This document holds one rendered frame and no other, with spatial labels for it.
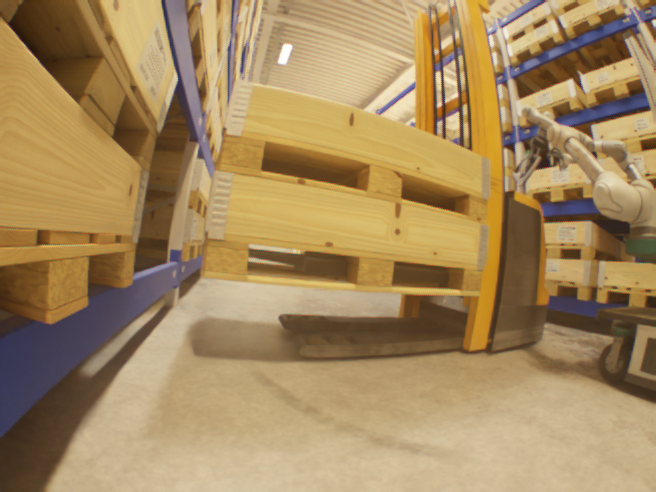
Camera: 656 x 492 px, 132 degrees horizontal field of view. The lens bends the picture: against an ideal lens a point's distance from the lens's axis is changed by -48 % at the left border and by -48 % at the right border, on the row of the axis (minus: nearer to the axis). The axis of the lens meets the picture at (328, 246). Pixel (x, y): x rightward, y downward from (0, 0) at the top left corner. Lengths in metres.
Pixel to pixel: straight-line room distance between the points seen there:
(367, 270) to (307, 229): 0.26
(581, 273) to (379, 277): 2.14
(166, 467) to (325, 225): 0.82
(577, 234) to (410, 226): 2.04
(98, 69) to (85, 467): 0.69
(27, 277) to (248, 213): 0.66
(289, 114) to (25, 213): 0.84
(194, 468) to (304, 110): 1.06
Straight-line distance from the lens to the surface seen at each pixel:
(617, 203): 1.33
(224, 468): 0.63
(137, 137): 0.88
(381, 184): 1.06
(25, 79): 0.41
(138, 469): 0.63
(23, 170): 0.42
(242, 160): 0.94
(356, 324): 1.63
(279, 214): 0.92
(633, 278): 2.69
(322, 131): 1.02
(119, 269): 0.84
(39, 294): 0.52
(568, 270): 2.87
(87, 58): 0.59
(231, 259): 0.91
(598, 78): 3.30
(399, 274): 1.22
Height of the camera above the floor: 0.44
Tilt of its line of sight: 2 degrees up
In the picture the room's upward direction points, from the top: 7 degrees clockwise
